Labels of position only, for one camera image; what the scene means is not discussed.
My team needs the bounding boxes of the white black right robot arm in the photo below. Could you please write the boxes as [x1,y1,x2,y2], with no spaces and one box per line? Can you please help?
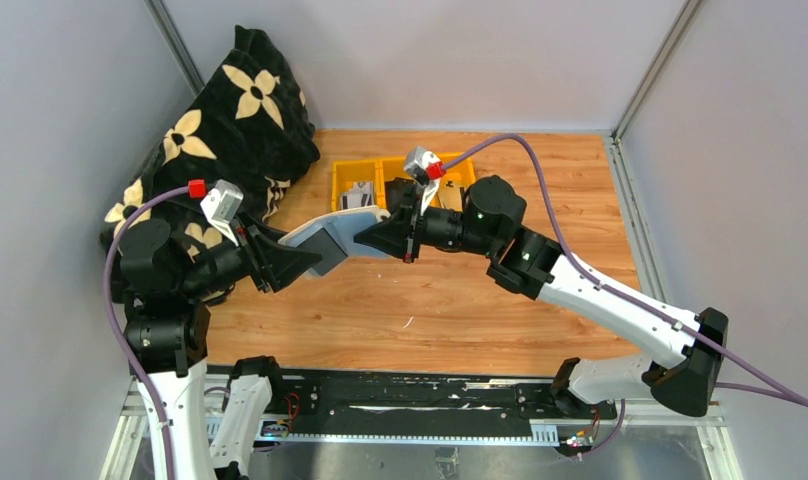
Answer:
[354,176,728,417]

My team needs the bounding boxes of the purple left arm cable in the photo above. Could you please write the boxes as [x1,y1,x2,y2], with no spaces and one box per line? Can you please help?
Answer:
[103,186,193,480]

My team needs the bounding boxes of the black floral plush blanket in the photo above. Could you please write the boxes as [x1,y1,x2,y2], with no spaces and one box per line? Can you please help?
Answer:
[99,26,320,248]

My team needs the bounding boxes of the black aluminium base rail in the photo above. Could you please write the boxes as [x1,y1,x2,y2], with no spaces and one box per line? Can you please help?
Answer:
[119,367,727,458]

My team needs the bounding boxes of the yellow bin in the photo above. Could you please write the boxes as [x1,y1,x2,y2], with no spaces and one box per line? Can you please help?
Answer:
[374,156,412,211]
[431,158,477,211]
[331,159,386,211]

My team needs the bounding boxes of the yellow bin right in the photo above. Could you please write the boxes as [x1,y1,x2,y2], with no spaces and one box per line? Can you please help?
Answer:
[431,158,477,211]

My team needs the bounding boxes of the yellow bin middle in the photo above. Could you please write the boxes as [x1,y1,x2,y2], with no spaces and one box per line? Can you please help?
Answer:
[374,156,412,211]

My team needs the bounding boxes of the black card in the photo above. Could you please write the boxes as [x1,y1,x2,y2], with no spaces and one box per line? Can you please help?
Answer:
[299,229,348,277]

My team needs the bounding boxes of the yellow bin left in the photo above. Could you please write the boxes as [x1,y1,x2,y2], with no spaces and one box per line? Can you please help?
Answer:
[331,159,386,211]

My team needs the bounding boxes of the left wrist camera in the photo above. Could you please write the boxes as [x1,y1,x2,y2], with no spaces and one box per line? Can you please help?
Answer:
[200,179,244,246]

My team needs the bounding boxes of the white cards in bin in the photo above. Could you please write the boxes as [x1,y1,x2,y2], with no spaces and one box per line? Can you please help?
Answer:
[339,181,376,210]

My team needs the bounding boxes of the beige leather card holder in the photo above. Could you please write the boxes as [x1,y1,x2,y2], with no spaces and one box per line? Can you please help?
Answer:
[278,205,390,260]

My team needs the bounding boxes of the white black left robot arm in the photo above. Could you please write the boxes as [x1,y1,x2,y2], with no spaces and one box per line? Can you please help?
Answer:
[118,219,322,479]

